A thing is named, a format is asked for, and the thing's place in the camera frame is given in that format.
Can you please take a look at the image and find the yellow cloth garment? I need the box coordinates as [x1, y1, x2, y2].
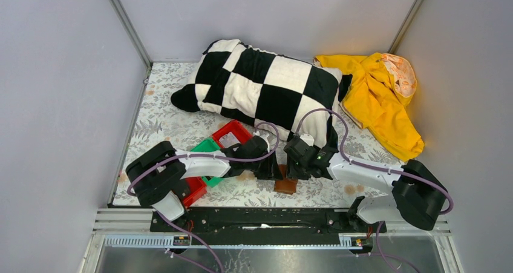
[315, 53, 425, 161]

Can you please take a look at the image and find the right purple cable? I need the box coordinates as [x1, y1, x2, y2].
[295, 108, 454, 273]

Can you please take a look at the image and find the red bin with black wallet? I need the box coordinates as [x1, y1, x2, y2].
[182, 177, 207, 208]

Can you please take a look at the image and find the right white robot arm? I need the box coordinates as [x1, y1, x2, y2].
[284, 136, 448, 231]

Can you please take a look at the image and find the white id card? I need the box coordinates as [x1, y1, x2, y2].
[218, 132, 240, 148]

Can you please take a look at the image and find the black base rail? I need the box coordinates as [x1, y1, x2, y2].
[150, 207, 387, 246]

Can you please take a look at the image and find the purple cable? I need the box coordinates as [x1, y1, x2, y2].
[295, 108, 454, 273]
[126, 122, 281, 273]

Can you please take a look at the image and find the green plastic bin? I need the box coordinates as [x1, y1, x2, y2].
[191, 138, 222, 188]

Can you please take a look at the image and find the black white checkered pillow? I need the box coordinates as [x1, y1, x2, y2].
[171, 39, 342, 147]

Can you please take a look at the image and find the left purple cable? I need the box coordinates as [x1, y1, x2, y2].
[126, 122, 281, 273]

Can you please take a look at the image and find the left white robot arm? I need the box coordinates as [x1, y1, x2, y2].
[126, 134, 276, 221]

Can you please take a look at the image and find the brown leather card holder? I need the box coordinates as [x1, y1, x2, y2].
[273, 165, 298, 195]

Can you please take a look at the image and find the floral table mat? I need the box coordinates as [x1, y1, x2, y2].
[123, 63, 402, 208]

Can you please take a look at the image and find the red bin with card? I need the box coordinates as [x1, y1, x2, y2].
[211, 120, 253, 148]

